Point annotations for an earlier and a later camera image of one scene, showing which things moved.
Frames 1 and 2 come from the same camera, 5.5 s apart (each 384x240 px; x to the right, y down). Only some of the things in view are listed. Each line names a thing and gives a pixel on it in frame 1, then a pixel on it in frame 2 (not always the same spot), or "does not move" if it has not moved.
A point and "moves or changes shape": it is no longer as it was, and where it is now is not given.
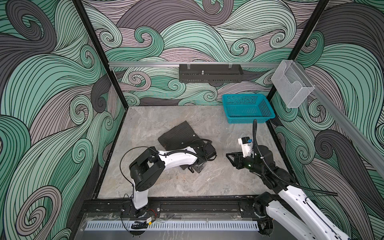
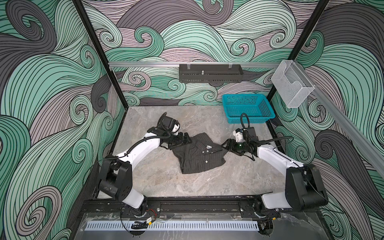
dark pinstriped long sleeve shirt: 180,136 moves or changes shape
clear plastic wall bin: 292,85 does not move
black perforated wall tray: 210,73 does not move
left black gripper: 199,169 -> 180,140
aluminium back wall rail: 193,63 does not move
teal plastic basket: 244,108 does not move
